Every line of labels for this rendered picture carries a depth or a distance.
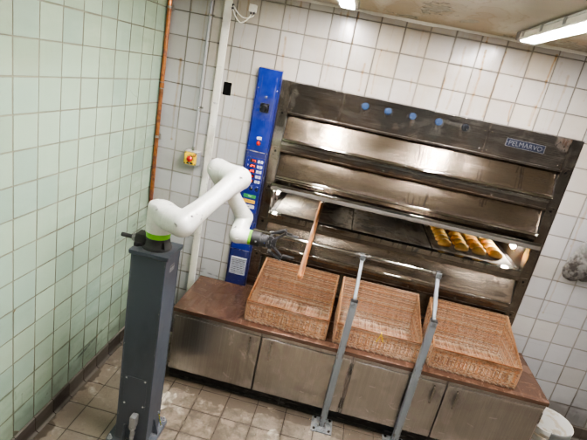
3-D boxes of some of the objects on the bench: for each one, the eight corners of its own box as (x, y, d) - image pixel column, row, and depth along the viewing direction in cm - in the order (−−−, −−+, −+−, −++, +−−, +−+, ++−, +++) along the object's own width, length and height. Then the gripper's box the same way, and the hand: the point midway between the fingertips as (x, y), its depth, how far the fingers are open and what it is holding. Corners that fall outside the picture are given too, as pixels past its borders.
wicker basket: (334, 307, 339) (342, 274, 330) (409, 326, 334) (419, 292, 326) (330, 343, 293) (340, 305, 284) (417, 365, 288) (430, 327, 280)
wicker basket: (259, 288, 344) (265, 255, 336) (332, 307, 338) (341, 274, 330) (241, 319, 298) (248, 282, 290) (325, 342, 293) (334, 305, 284)
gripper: (265, 218, 273) (300, 226, 271) (258, 256, 280) (293, 264, 279) (263, 222, 266) (299, 230, 264) (256, 261, 273) (291, 269, 272)
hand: (293, 247), depth 272 cm, fingers open, 13 cm apart
